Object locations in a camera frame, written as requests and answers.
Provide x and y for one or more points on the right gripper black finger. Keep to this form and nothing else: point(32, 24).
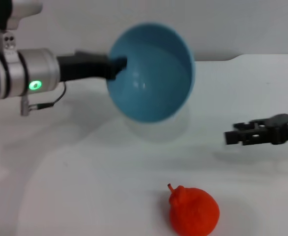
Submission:
point(247, 125)
point(235, 138)

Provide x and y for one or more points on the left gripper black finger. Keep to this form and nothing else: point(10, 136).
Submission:
point(118, 65)

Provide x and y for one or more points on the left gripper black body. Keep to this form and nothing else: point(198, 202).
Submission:
point(82, 66)

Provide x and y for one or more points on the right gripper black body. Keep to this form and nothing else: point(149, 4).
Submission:
point(286, 127)

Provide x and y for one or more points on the blue bowl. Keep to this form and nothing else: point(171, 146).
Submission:
point(156, 81)

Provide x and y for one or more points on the orange toy fruit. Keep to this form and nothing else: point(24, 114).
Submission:
point(195, 214)

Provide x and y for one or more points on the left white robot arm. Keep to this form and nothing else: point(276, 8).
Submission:
point(16, 73)

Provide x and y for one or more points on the black and white wrist camera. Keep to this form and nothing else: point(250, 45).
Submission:
point(23, 7)

